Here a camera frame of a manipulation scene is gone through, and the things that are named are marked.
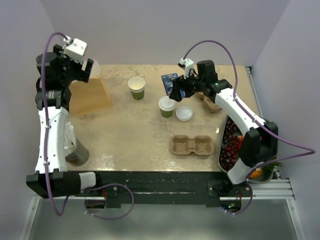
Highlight orange pineapple toy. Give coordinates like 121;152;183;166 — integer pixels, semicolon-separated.
249;161;283;179

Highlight blue razor blister pack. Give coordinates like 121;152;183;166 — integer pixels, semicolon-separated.
161;73;178;96

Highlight brown pulp cup carrier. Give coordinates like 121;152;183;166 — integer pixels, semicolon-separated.
195;92;222;114

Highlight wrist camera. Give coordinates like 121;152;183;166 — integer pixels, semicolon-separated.
62;36;88;64
178;58;195;79

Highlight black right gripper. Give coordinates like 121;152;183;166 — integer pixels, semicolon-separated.
169;69;206;102

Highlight white plastic cup lid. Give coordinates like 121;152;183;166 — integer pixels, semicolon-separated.
158;96;176;112

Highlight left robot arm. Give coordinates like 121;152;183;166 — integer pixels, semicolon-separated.
26;43;104;199

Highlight stacked green paper cups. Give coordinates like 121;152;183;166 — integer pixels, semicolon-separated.
128;77;146;100

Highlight grey metal cup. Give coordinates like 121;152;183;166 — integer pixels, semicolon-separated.
64;138;90;167

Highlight green paper cup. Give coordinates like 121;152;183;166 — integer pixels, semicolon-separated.
158;96;176;118

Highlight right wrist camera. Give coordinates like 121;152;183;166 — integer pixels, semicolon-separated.
178;58;195;79

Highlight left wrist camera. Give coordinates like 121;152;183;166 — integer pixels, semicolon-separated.
62;36;88;64

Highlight single brown pulp carrier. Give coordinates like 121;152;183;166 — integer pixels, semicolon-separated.
170;135;214;156

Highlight grey fruit tray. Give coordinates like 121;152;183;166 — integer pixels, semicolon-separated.
218;115;274;184

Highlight stack of white lids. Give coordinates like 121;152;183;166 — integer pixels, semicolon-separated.
175;106;193;122

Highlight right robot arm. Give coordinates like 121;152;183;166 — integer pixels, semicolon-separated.
169;58;278;197

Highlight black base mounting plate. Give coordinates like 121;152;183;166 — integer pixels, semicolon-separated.
78;171;253;208

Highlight brown paper bag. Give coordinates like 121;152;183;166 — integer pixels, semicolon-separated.
69;60;112;117

